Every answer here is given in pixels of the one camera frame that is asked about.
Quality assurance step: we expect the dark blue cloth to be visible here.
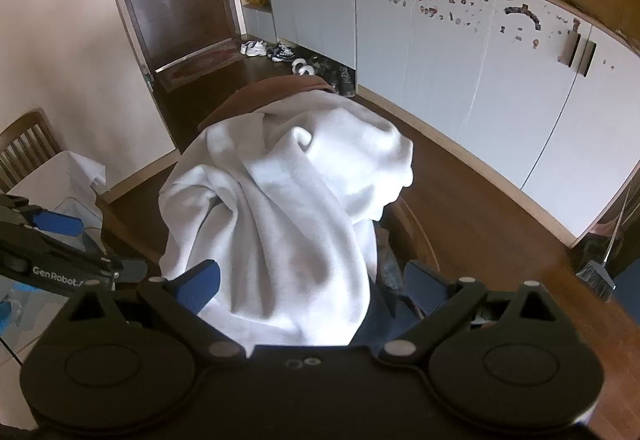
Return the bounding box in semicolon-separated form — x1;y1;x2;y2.
350;220;431;347

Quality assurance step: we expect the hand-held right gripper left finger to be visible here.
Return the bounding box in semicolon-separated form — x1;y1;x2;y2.
65;259;249;362

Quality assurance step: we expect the black cable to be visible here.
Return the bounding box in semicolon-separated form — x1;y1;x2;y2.
0;334;23;367

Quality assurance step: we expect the row of shoes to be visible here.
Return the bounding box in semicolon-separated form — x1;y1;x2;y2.
239;39;358;98

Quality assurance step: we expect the patterned door mat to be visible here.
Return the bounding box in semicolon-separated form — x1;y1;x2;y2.
154;47;246;94

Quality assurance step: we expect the grey broom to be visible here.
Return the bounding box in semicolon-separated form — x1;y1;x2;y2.
575;190;632;304

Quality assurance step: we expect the white sweatshirt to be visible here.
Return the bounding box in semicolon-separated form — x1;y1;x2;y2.
159;90;416;355

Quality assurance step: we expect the long white cabinet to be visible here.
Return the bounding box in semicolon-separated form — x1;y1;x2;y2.
243;0;640;249

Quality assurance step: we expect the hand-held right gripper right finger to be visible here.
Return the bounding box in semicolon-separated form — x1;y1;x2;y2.
377;260;576;363

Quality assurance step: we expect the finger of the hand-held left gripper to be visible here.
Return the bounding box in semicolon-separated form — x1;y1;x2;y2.
0;193;84;243
100;256;149;284

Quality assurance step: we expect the round wooden chair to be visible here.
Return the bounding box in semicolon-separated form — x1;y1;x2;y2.
392;203;442;273

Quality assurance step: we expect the slatted wooden chair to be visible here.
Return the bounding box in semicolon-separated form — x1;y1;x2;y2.
0;109;64;194

